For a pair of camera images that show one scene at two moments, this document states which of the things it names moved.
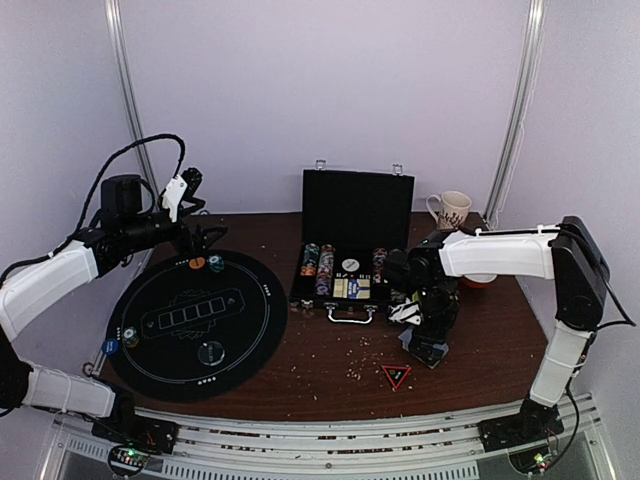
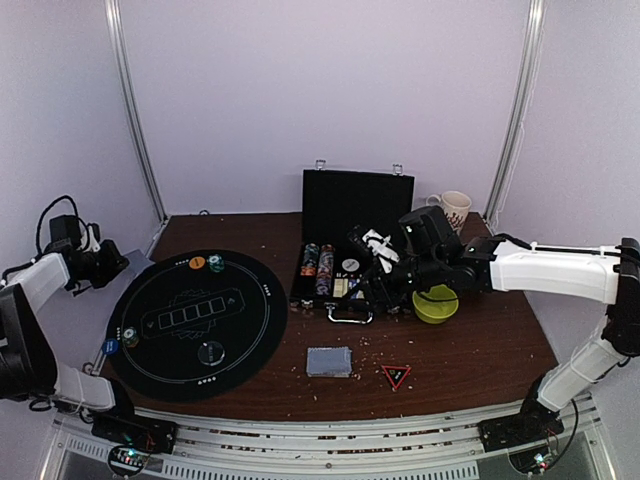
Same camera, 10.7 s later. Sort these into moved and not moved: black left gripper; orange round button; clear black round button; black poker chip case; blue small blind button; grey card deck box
Moved: black left gripper; grey card deck box
Not moved: blue small blind button; clear black round button; black poker chip case; orange round button
